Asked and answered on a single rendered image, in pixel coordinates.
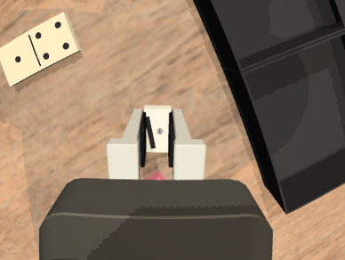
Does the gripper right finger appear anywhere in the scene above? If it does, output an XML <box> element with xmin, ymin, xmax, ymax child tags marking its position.
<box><xmin>168</xmin><ymin>109</ymin><xmax>206</xmax><ymax>180</ymax></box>

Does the cream domino tile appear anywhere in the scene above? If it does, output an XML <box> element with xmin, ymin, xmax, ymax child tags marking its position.
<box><xmin>0</xmin><ymin>12</ymin><xmax>81</xmax><ymax>86</ymax></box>

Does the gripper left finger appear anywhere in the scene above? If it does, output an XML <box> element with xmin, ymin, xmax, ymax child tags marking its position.
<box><xmin>107</xmin><ymin>109</ymin><xmax>147</xmax><ymax>180</ymax></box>

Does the black rack of bins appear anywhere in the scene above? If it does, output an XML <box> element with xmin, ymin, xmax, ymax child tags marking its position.
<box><xmin>193</xmin><ymin>0</ymin><xmax>345</xmax><ymax>215</ymax></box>

